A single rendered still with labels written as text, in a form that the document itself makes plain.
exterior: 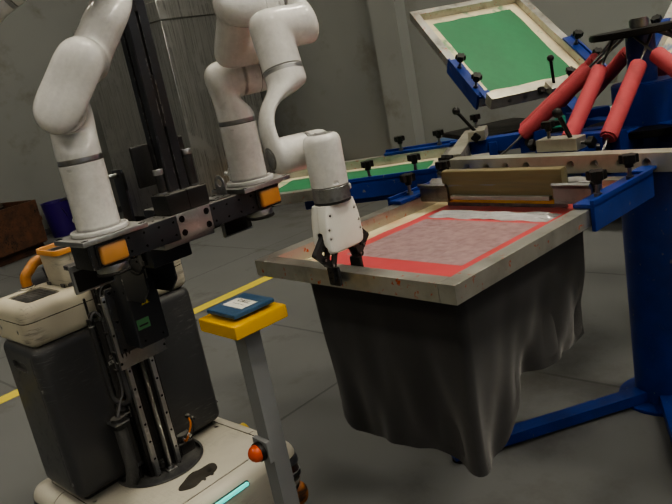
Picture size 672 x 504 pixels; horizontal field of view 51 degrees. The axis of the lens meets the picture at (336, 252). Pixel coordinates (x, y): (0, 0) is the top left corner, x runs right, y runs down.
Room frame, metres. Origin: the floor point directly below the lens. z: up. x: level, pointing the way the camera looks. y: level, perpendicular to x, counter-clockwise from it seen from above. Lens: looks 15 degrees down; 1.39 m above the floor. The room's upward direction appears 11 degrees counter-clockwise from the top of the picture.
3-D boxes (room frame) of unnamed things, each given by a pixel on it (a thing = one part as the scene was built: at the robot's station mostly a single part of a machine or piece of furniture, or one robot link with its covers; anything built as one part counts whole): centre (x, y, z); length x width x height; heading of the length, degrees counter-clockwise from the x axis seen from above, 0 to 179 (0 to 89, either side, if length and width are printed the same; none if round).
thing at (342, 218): (1.37, -0.01, 1.09); 0.10 x 0.08 x 0.11; 131
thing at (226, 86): (1.84, 0.18, 1.37); 0.13 x 0.10 x 0.16; 113
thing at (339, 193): (1.38, -0.02, 1.15); 0.09 x 0.07 x 0.03; 131
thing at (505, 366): (1.43, -0.39, 0.74); 0.46 x 0.04 x 0.42; 131
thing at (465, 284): (1.62, -0.30, 0.97); 0.79 x 0.58 x 0.04; 131
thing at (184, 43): (8.02, 1.33, 1.13); 1.70 x 1.30 x 2.26; 44
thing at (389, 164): (2.61, -0.24, 1.05); 1.08 x 0.61 x 0.23; 71
